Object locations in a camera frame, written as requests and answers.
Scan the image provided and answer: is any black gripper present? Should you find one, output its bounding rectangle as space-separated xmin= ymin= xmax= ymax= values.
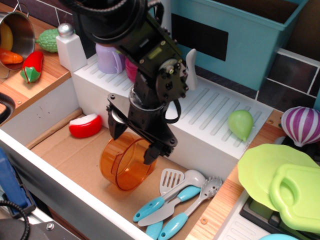
xmin=106 ymin=93 xmax=178 ymax=165

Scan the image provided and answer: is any orange transparent plastic pot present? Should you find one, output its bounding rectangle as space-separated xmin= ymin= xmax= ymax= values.
xmin=99 ymin=132 xmax=157 ymax=191

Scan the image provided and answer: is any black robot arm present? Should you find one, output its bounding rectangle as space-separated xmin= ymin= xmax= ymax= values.
xmin=63 ymin=0 xmax=189 ymax=165

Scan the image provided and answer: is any white toy sink unit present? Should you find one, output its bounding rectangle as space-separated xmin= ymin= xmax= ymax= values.
xmin=0 ymin=55 xmax=273 ymax=240

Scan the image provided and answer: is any stainless steel pot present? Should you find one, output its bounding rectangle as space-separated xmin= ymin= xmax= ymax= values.
xmin=0 ymin=2 xmax=35 ymax=80

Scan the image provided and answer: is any yellow toy in pot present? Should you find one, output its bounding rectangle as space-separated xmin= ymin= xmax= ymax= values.
xmin=0 ymin=22 xmax=13 ymax=51

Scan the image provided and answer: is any red white cheese wedge toy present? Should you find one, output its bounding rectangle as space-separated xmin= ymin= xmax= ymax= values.
xmin=68 ymin=113 xmax=102 ymax=138

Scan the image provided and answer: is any pink plastic cup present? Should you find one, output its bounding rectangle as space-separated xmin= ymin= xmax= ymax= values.
xmin=125 ymin=58 xmax=138 ymax=83

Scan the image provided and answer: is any grey toy faucet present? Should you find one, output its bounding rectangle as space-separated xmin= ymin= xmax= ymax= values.
xmin=159 ymin=0 xmax=199 ymax=91

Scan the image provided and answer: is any lilac plastic cup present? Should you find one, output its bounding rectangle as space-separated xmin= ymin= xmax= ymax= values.
xmin=95 ymin=43 xmax=126 ymax=74

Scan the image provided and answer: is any white soap dispenser bottle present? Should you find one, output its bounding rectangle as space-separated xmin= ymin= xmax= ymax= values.
xmin=56 ymin=23 xmax=87 ymax=73

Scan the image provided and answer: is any green pear toy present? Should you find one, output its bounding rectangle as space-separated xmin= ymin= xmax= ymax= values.
xmin=227 ymin=109 xmax=254 ymax=142

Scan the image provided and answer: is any lime green plate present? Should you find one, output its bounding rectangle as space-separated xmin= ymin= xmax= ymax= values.
xmin=237 ymin=143 xmax=319 ymax=211

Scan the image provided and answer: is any red chili pepper toy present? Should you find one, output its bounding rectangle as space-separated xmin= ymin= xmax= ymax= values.
xmin=20 ymin=51 xmax=44 ymax=84

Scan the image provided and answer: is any blue box at left edge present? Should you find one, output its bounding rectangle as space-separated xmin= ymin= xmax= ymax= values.
xmin=0 ymin=148 xmax=36 ymax=214

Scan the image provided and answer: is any green bitter gourd toy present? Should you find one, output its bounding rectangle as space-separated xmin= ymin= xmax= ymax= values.
xmin=35 ymin=28 xmax=76 ymax=53

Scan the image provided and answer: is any teal plastic storage bin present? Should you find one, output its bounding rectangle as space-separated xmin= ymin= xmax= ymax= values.
xmin=162 ymin=0 xmax=306 ymax=91

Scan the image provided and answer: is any orange carrot toy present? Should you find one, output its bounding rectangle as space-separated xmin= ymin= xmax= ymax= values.
xmin=0 ymin=48 xmax=24 ymax=65

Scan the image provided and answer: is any black toy stove top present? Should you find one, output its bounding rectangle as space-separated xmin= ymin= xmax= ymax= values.
xmin=239 ymin=196 xmax=320 ymax=240

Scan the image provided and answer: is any purple white striped onion toy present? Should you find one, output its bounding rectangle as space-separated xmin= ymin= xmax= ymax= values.
xmin=281 ymin=106 xmax=320 ymax=147

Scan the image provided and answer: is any lime green cutting board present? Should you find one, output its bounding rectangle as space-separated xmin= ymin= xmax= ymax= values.
xmin=269 ymin=164 xmax=320 ymax=234

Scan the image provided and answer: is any light blue bowl rim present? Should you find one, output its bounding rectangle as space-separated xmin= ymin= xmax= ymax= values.
xmin=259 ymin=233 xmax=299 ymax=240

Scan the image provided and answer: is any grey slotted spatula blue handle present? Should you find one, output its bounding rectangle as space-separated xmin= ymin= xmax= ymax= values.
xmin=133 ymin=168 xmax=185 ymax=223

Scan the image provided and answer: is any grey ladle blue handle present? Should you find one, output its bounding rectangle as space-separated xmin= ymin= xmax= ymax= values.
xmin=138 ymin=170 xmax=205 ymax=240

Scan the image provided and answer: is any grey toy knife blue handle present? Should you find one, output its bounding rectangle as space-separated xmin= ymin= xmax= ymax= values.
xmin=138 ymin=185 xmax=201 ymax=227

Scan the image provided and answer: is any grey pasta spoon blue handle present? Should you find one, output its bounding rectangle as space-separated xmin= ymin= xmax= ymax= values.
xmin=157 ymin=177 xmax=223 ymax=240

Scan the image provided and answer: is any grey metal base plate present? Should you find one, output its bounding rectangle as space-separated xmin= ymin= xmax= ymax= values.
xmin=18 ymin=212 xmax=79 ymax=240

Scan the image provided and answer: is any black hose left edge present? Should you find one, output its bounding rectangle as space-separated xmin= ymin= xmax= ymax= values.
xmin=0 ymin=92 xmax=16 ymax=125

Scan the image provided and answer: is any black cable lower left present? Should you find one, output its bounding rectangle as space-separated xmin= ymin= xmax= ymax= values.
xmin=0 ymin=199 xmax=31 ymax=240

